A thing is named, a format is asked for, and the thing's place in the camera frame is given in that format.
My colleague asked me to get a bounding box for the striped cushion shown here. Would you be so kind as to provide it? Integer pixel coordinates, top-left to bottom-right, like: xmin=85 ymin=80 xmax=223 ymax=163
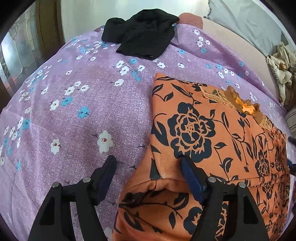
xmin=285 ymin=108 xmax=296 ymax=138

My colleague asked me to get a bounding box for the pink mattress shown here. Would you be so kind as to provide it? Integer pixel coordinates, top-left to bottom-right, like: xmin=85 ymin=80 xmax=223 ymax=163
xmin=178 ymin=13 xmax=285 ymax=106

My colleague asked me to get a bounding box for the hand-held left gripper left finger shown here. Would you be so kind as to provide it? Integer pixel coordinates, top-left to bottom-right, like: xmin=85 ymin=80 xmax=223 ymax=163
xmin=27 ymin=155 xmax=117 ymax=241

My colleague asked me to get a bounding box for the wooden cabinet with glass doors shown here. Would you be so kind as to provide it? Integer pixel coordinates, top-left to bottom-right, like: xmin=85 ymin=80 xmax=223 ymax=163
xmin=0 ymin=0 xmax=67 ymax=109

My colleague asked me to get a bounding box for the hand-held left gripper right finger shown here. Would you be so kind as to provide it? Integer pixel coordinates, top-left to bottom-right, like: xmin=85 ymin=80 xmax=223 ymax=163
xmin=180 ymin=155 xmax=270 ymax=241

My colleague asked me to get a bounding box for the purple floral bedsheet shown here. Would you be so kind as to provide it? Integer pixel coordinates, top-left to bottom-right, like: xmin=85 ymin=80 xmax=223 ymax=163
xmin=0 ymin=23 xmax=289 ymax=241

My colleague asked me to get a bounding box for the cream patterned cloth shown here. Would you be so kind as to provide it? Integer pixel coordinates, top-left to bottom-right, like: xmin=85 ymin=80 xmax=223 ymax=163
xmin=265 ymin=42 xmax=296 ymax=105

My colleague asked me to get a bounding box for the grey pillow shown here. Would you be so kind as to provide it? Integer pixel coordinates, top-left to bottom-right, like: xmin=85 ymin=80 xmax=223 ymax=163
xmin=203 ymin=0 xmax=290 ymax=56

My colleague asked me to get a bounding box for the orange black floral garment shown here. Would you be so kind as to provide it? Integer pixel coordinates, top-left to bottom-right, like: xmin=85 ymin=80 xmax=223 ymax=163
xmin=112 ymin=73 xmax=291 ymax=241

